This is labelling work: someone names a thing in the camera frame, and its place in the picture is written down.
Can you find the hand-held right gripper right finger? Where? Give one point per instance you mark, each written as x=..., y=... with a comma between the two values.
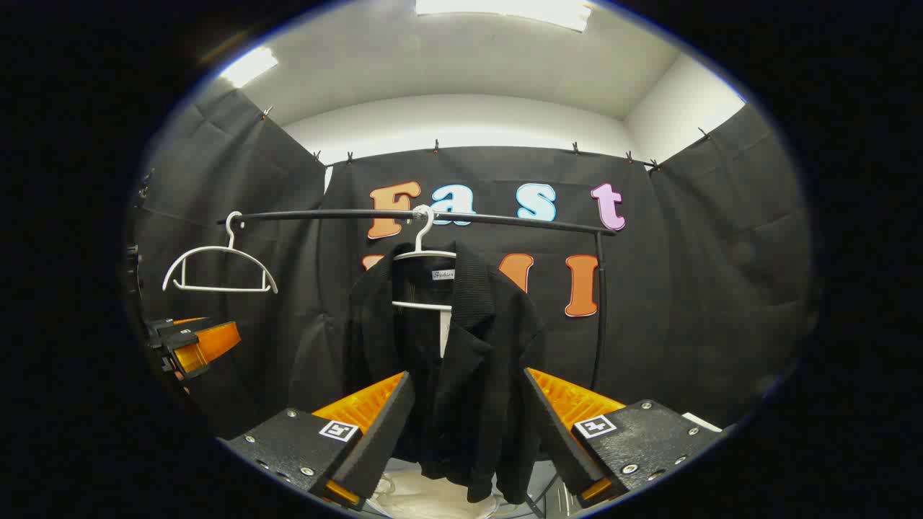
x=551, y=432

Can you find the row of small backdrop clips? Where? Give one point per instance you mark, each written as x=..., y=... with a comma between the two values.
x=436, y=147

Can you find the black clothes rack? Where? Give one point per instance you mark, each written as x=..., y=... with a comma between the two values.
x=324, y=214

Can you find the large ceiling light panel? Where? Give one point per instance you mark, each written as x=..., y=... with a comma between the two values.
x=505, y=11

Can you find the white laundry hamper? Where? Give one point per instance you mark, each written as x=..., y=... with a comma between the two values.
x=425, y=497

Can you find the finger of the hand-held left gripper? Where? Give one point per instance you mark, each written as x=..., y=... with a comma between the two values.
x=173, y=332
x=205, y=347

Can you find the white plastic hanger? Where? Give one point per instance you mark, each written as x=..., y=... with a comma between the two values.
x=216, y=249

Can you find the black knit jacket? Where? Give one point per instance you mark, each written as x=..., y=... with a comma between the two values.
x=476, y=389

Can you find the black backdrop cloth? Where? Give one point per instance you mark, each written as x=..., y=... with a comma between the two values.
x=707, y=288

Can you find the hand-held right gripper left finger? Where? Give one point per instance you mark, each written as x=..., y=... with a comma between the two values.
x=382, y=432

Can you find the white hanger with metal hook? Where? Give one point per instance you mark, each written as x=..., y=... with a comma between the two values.
x=424, y=229

